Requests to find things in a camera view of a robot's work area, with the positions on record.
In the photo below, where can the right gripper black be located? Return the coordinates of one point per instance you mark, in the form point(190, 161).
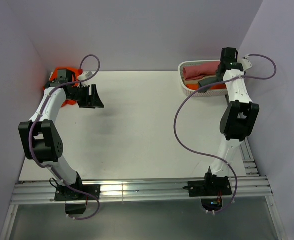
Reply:
point(218, 76)

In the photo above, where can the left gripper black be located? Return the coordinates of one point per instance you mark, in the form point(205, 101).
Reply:
point(90, 101)

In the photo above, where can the dark grey t shirt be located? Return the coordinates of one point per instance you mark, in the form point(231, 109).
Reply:
point(206, 82)

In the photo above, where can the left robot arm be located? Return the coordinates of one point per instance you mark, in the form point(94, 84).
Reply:
point(41, 141)

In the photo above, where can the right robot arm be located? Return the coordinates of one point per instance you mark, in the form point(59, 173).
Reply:
point(235, 125)

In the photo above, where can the orange t shirt on table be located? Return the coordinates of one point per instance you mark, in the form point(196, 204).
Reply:
point(62, 75)

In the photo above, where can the white plastic basket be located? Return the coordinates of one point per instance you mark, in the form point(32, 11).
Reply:
point(186, 91)

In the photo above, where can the rolled pink t shirt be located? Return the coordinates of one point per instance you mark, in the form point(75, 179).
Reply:
point(197, 72)

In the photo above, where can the rolled orange t shirt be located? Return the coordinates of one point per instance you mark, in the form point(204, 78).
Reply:
point(215, 87)

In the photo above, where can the rolled beige t shirt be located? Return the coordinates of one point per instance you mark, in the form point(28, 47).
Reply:
point(190, 82)

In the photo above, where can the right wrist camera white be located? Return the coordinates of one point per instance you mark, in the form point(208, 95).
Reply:
point(246, 64)

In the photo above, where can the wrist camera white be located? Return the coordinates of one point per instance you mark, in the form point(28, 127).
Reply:
point(246, 64)
point(85, 76)

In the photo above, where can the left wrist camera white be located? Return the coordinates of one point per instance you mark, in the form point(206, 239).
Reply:
point(85, 76)

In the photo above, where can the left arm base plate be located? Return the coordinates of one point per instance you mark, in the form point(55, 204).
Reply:
point(76, 203)

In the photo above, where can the aluminium rail frame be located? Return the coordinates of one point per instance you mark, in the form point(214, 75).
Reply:
point(130, 150)

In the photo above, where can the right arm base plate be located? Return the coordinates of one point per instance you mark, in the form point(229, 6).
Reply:
point(210, 195)

